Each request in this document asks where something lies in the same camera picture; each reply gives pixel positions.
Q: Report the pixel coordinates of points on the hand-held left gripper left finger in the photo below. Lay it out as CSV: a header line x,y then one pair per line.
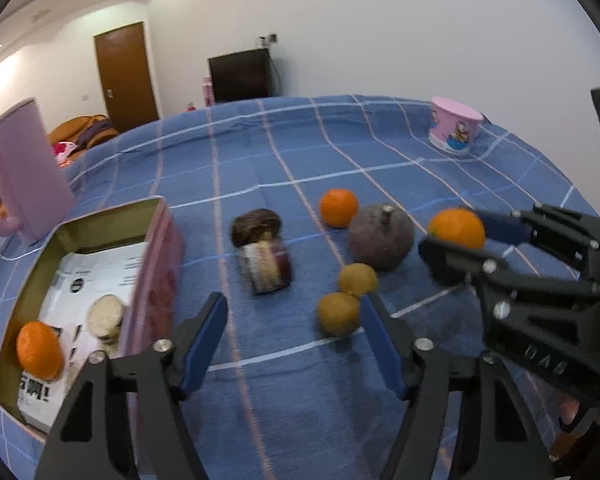
x,y
202,350

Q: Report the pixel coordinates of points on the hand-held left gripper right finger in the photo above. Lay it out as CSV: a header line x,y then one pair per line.
x,y
382,350

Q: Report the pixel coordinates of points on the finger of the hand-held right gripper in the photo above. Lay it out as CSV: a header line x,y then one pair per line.
x,y
502,228
450,262

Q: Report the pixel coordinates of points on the orange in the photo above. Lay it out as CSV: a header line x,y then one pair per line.
x,y
39,350
338,207
457,229

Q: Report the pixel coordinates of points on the yellow-brown longan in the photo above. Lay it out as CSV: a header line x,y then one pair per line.
x,y
357,280
337,314

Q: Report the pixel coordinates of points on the purple mangosteen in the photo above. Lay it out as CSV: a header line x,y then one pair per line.
x,y
380,237

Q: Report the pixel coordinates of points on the gold metal tin box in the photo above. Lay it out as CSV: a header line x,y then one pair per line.
x,y
165,270

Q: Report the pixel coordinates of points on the layered cake roll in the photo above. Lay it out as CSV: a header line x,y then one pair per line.
x,y
262,255

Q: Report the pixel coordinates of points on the person's right hand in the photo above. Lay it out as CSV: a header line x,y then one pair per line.
x,y
570,412

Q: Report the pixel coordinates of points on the pink cartoon cup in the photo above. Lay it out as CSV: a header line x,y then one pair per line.
x,y
454,125

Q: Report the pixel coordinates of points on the white printed paper sheet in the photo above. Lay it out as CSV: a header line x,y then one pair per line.
x,y
80,275

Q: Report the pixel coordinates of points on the blue checked tablecloth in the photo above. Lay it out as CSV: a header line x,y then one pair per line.
x,y
280,150

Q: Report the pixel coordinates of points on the pink floral cushion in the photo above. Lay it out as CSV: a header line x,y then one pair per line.
x,y
62,151

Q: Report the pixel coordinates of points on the pink electric kettle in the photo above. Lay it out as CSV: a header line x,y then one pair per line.
x,y
30,175

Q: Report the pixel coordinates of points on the brown leather sofa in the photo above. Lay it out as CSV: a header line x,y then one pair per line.
x,y
80,132

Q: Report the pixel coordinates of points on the pink bag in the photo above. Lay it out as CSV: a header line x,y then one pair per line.
x,y
207,91

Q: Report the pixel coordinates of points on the black television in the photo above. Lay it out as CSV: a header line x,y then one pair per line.
x,y
240,76

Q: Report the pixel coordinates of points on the brown wooden door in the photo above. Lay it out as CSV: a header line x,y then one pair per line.
x,y
126,77

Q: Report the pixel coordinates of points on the wall socket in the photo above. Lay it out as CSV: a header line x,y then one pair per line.
x,y
269,38

